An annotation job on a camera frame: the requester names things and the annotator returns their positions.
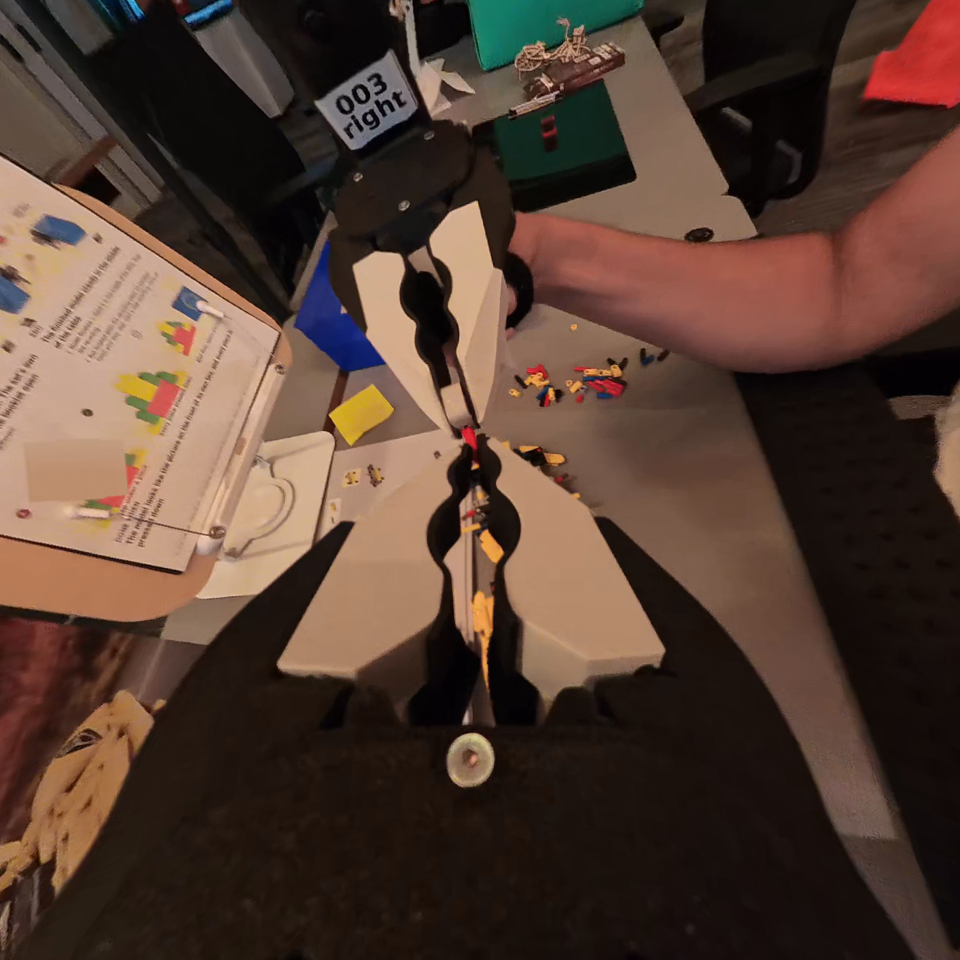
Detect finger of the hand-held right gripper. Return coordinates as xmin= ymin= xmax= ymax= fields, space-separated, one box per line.
xmin=429 ymin=199 xmax=511 ymax=425
xmin=351 ymin=249 xmax=460 ymax=436

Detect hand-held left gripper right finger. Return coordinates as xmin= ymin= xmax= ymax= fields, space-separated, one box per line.
xmin=480 ymin=437 xmax=666 ymax=725

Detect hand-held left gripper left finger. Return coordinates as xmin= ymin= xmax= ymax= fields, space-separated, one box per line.
xmin=277 ymin=441 xmax=470 ymax=725

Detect instruction booklet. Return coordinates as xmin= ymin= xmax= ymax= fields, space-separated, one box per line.
xmin=322 ymin=431 xmax=481 ymax=721

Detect red yellow blue brick pieces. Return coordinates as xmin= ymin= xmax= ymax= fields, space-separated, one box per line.
xmin=506 ymin=345 xmax=672 ymax=410

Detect blue storage bin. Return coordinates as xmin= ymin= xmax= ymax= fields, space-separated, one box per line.
xmin=294 ymin=240 xmax=387 ymax=372

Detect yellow sticky note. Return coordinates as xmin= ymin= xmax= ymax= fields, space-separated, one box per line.
xmin=328 ymin=384 xmax=396 ymax=447

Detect crumpled white paper bags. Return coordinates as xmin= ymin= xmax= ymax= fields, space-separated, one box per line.
xmin=416 ymin=60 xmax=477 ymax=115

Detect dark green box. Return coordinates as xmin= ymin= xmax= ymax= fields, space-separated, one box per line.
xmin=491 ymin=78 xmax=639 ymax=190

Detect brown craft kit box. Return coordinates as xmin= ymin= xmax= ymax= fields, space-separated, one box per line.
xmin=510 ymin=21 xmax=627 ymax=120

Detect wooden display board stand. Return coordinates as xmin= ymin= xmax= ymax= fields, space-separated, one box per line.
xmin=0 ymin=183 xmax=294 ymax=624

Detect black perforated office chair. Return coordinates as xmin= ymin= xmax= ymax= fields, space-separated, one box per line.
xmin=738 ymin=360 xmax=960 ymax=939

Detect black toy car box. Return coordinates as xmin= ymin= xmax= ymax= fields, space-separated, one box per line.
xmin=0 ymin=615 xmax=170 ymax=960

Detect orange traffic cone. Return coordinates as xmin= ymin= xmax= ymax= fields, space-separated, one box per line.
xmin=862 ymin=0 xmax=960 ymax=108

